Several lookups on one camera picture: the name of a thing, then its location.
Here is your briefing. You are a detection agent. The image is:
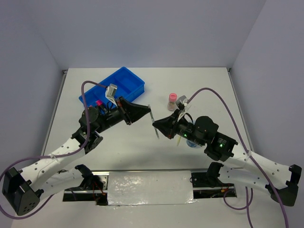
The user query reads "blue paint jar right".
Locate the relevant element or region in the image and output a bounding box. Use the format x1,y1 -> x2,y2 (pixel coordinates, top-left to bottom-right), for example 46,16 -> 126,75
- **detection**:
186,140 -> 198,148

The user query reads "pink lidded small bottle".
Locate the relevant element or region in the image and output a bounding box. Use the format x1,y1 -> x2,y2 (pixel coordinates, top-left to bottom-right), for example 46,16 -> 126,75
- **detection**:
167,93 -> 177,111

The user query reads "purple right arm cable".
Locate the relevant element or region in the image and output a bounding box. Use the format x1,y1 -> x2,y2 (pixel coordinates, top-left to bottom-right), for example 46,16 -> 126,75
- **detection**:
187,87 -> 292,228

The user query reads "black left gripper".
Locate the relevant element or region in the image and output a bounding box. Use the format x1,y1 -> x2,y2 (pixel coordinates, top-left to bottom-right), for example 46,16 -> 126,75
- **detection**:
95,96 -> 151,133

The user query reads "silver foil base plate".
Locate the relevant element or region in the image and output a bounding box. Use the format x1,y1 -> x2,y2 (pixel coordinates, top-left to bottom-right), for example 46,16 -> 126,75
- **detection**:
107,171 -> 194,206

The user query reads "pink capped black highlighter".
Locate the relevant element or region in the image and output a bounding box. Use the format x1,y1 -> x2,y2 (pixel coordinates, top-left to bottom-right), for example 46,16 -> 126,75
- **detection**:
96,100 -> 103,107

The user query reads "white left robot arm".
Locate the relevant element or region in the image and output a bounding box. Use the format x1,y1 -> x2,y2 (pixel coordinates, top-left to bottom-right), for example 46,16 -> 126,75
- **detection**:
1,97 -> 151,219

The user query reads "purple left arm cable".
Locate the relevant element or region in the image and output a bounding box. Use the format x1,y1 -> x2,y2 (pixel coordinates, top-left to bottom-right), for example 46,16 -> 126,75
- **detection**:
0,81 -> 109,220

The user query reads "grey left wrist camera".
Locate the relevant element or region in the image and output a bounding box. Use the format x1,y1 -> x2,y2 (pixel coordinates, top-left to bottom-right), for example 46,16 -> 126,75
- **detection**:
105,84 -> 117,103

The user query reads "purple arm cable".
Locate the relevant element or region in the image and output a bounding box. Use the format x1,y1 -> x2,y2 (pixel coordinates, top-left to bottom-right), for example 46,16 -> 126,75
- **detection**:
0,81 -> 109,220
187,87 -> 292,228

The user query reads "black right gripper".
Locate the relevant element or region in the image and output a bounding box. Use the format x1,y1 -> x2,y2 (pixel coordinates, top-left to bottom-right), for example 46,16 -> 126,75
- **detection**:
152,108 -> 205,146

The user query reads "blue compartment tray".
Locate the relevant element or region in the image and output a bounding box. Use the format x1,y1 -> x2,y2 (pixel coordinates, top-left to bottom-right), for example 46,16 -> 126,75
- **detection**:
85,67 -> 145,108

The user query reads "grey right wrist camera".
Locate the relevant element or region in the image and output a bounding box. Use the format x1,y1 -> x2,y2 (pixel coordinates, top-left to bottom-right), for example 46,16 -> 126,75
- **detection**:
175,95 -> 190,122

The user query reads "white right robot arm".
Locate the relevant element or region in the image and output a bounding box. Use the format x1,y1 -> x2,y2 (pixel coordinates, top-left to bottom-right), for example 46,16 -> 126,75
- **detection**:
153,110 -> 302,207

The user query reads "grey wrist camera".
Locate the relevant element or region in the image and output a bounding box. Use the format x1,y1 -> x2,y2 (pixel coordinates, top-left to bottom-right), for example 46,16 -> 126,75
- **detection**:
105,84 -> 117,103
175,95 -> 190,122

